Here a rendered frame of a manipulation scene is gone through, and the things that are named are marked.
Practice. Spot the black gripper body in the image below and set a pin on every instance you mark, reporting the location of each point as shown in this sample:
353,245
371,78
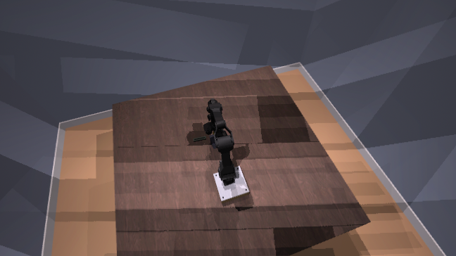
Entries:
219,131

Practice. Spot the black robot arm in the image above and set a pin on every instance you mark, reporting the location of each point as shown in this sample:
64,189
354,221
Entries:
224,144

